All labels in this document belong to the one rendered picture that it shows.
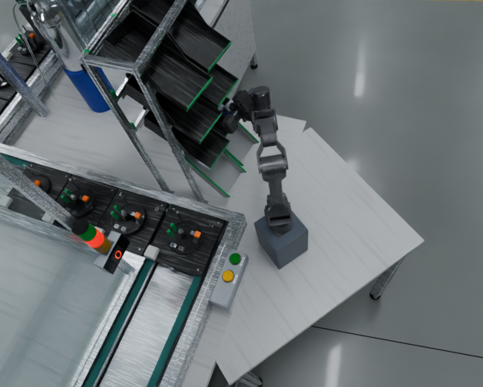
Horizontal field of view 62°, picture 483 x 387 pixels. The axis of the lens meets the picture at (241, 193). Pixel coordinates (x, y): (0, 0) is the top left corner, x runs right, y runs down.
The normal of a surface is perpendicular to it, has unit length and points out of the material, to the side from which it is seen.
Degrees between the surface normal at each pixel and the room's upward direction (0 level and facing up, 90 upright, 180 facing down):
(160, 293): 0
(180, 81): 25
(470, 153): 0
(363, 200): 0
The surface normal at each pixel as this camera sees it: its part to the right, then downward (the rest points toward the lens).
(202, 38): 0.23, -0.26
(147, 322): -0.14, -0.48
